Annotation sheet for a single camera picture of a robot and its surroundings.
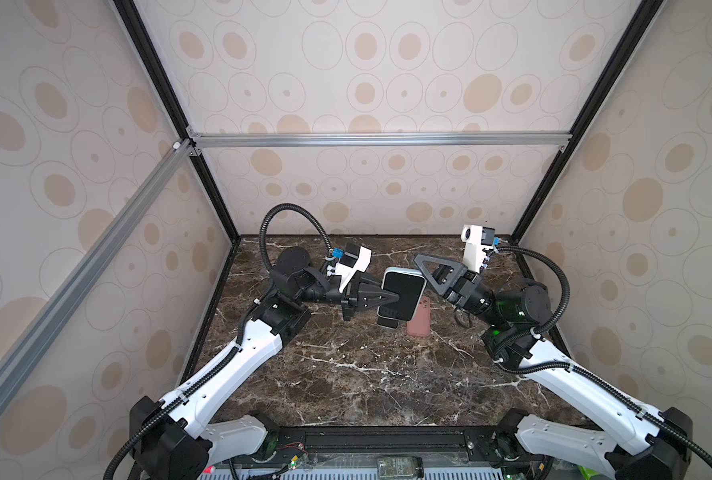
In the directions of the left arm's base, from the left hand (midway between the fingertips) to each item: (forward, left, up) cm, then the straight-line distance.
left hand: (400, 303), depth 54 cm
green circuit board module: (-22, -4, -36) cm, 42 cm away
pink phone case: (+15, -11, -39) cm, 43 cm away
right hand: (+2, -2, +7) cm, 7 cm away
